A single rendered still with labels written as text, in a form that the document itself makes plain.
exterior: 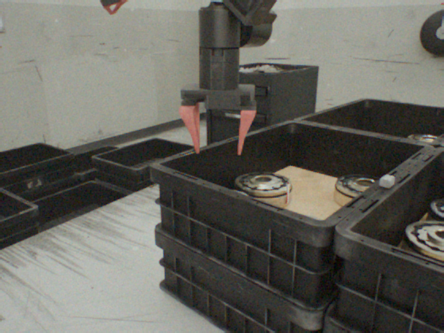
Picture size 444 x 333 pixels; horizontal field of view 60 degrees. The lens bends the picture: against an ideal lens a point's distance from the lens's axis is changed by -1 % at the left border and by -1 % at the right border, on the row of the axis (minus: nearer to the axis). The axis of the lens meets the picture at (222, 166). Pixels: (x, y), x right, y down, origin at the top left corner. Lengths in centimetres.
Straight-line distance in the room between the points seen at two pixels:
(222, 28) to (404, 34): 345
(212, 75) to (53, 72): 313
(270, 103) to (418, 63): 208
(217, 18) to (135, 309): 45
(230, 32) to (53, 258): 55
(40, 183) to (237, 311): 137
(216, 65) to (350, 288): 32
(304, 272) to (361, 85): 364
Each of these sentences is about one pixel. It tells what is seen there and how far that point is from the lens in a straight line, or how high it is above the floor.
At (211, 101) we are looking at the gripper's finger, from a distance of 53.
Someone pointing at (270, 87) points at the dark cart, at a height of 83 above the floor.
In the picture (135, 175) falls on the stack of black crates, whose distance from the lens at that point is 158.
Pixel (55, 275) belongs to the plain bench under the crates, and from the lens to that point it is 78.
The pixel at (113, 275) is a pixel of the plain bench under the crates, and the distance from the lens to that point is 75.
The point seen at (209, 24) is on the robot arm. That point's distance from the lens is 53.
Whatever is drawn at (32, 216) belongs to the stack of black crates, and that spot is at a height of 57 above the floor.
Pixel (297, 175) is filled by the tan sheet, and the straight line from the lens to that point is 82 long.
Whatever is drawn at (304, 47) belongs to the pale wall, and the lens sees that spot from 423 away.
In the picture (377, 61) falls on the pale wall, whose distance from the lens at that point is 399.
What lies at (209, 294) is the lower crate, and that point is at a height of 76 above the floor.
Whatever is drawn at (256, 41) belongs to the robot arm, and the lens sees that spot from 60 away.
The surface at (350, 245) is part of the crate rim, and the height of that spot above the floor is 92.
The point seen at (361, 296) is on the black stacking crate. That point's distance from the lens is 43.
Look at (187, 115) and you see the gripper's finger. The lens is 54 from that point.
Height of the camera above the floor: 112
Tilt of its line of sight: 20 degrees down
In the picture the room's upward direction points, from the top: straight up
